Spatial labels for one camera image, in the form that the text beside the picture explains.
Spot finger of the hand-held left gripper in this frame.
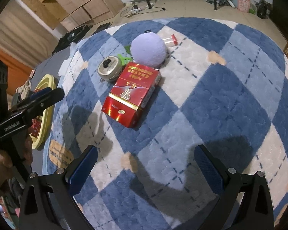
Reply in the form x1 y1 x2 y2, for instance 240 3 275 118
26 87 54 101
8 88 65 125

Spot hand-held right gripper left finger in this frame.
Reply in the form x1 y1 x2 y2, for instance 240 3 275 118
19 145 99 230

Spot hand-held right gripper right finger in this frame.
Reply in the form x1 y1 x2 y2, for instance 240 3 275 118
194 144 275 230

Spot red cigarette pack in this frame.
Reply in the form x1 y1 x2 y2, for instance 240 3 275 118
31 118 42 137
101 62 162 128

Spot yellow oval basin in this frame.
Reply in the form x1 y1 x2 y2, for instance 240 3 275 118
32 75 57 150

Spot silver drink can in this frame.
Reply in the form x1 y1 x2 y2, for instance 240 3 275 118
97 56 123 82

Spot green keychain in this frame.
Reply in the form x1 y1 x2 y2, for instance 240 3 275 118
117 45 135 65

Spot pale purple plush ball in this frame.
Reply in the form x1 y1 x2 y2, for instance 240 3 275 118
131 32 167 68

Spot person's left hand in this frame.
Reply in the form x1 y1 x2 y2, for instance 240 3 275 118
0 135 33 174

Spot beige garment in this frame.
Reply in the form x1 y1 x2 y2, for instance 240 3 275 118
16 80 33 94

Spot orange curtain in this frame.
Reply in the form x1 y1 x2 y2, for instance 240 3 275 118
0 43 34 85

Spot beige curtain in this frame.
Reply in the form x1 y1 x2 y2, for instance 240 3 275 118
0 3 57 61

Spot blue checkered blanket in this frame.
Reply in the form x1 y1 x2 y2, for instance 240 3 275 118
42 17 288 230

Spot black flat box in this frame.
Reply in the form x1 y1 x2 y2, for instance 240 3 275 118
94 23 111 34

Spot white power strip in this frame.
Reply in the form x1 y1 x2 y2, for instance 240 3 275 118
125 2 144 12

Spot clear jar red lid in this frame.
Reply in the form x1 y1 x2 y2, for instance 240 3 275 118
163 35 178 47

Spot dark patterned cloth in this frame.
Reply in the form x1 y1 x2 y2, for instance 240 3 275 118
206 0 231 6

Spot black bag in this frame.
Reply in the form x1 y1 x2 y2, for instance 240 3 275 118
256 0 272 19

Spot pink paper bag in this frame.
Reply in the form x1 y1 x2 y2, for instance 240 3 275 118
238 0 253 12

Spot power strip with cables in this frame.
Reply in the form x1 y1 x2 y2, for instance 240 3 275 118
120 3 166 18

